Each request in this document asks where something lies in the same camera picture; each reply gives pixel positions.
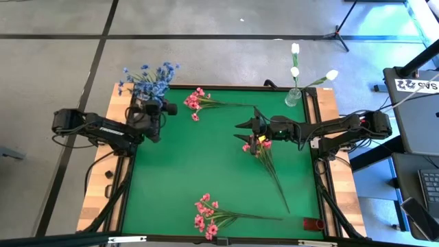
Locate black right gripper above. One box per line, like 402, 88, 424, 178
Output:
233, 105, 274, 155

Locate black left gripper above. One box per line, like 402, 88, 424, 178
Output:
127, 99, 179, 143

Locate blue artificial flower bunch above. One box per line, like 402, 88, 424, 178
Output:
135, 78, 171, 104
140, 61, 181, 86
117, 66, 145, 99

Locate pink artificial flower bunch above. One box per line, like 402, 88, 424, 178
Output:
184, 87, 259, 121
241, 137, 291, 213
194, 193, 285, 241

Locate white artificial tulip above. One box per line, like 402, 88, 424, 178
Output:
291, 43, 301, 91
290, 67, 300, 92
300, 69, 339, 92

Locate clear glass vase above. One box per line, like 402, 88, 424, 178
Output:
285, 87, 302, 107

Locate red vase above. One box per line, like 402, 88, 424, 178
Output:
303, 217, 326, 233

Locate wooden table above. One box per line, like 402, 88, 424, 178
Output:
75, 82, 368, 241

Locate black tripod stand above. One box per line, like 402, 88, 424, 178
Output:
313, 0, 357, 53

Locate grey floor object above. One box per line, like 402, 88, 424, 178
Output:
0, 146, 25, 161

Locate black side desk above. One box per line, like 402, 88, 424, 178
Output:
383, 67, 439, 241

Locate grey laptop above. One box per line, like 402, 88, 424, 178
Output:
392, 78, 439, 157

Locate white black-print sticker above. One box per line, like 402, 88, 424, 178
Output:
394, 78, 439, 93

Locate black pole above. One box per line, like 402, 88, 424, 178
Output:
399, 39, 439, 77

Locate black smartphone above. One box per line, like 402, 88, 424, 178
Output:
400, 197, 438, 241

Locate black keyboard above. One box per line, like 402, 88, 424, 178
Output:
418, 168, 439, 220

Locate black metal table frame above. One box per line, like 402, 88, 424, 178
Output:
102, 83, 344, 241

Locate black diagonal frame strut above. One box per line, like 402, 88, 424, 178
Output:
315, 171, 368, 240
82, 178, 133, 234

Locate silver metal bracket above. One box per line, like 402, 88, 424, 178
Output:
108, 235, 147, 244
297, 239, 339, 247

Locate black floor cables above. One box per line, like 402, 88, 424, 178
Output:
339, 92, 395, 119

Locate black horizontal frame bar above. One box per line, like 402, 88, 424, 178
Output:
0, 231, 439, 247

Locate white cable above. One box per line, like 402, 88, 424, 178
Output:
390, 71, 439, 110

